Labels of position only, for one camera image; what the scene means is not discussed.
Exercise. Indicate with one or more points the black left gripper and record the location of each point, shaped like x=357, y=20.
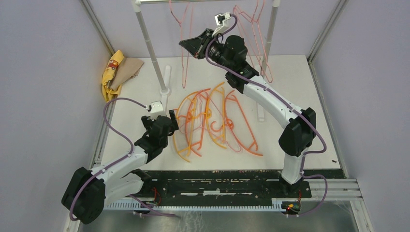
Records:
x=147, y=123

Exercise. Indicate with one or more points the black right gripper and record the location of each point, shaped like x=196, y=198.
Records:
x=196, y=44

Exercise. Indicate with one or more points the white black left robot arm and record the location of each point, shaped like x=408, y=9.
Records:
x=89, y=191

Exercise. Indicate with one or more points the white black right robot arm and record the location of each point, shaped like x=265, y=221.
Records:
x=298, y=124

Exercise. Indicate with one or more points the yellow plastic hanger leftmost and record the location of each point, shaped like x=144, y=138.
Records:
x=179, y=134

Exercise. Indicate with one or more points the yellow plastic hanger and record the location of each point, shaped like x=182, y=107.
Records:
x=179, y=134
x=214, y=115

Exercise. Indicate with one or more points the white rack foot left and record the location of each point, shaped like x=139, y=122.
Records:
x=166, y=78

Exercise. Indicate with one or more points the yellow plastic hanger middle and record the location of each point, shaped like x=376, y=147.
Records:
x=214, y=115

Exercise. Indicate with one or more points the beige cloth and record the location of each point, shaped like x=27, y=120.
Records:
x=127, y=69

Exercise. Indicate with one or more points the yellow printed cloth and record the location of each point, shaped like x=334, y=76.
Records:
x=109, y=75

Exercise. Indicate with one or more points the grey rack pole left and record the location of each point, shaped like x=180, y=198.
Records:
x=136, y=4

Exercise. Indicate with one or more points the grey rack pole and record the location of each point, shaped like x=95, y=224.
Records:
x=270, y=30
x=136, y=4

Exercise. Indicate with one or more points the grey rack pole right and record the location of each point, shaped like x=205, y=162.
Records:
x=270, y=30

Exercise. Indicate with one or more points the orange plastic hanger right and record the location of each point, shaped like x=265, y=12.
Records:
x=239, y=134

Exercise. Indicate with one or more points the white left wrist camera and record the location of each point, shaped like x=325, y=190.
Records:
x=155, y=110

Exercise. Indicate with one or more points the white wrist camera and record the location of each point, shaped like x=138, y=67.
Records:
x=222, y=22
x=155, y=110

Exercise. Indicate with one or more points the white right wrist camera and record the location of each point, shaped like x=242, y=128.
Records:
x=222, y=22

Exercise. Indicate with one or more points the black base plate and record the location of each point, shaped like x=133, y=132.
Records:
x=227, y=188

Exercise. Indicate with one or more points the white slotted cable duct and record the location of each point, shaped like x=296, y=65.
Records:
x=134, y=205

